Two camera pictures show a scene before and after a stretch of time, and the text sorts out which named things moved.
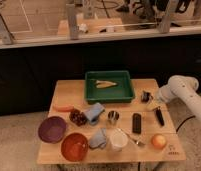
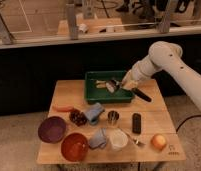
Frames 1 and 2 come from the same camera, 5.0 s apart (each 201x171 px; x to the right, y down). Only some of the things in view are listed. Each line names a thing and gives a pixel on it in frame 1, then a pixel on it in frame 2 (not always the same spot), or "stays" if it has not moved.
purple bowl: x=52 y=129 stays
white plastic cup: x=118 y=139 stays
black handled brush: x=146 y=97 → x=114 y=85
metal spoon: x=137 y=142 stays
